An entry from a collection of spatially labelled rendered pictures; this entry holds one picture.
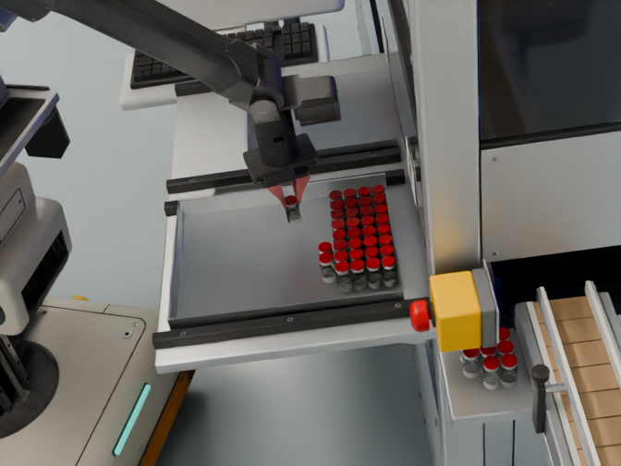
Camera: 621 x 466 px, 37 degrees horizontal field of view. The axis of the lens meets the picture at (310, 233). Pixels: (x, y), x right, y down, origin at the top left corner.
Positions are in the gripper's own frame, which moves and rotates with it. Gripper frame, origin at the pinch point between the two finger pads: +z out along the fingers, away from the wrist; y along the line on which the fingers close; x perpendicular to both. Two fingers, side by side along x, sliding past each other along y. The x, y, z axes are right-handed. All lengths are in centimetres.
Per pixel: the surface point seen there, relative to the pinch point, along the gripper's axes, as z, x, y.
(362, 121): 6.7, 22.0, 18.7
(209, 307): 6.4, -10.0, -16.8
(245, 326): 4.7, -17.6, -12.7
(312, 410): 94, 31, -2
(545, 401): 2, -47, 19
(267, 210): 6.5, 6.8, -3.1
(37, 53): 92, 236, -54
